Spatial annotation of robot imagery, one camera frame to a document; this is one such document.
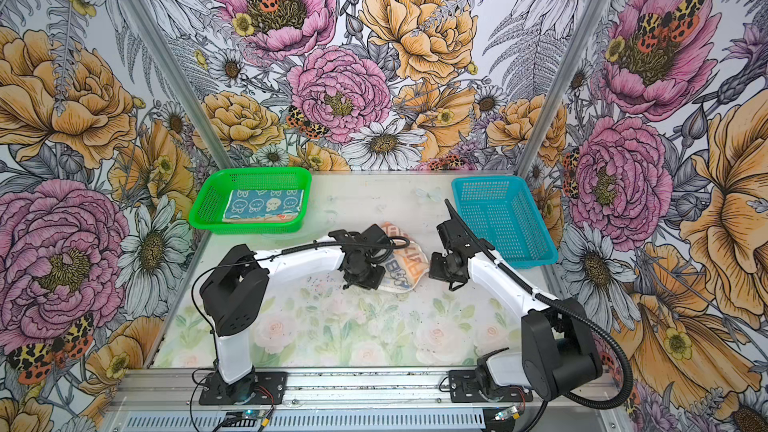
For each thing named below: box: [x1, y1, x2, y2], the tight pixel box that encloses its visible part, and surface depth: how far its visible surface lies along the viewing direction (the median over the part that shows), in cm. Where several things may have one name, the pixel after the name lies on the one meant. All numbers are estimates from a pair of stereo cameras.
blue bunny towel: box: [222, 189, 304, 223], surface depth 110 cm
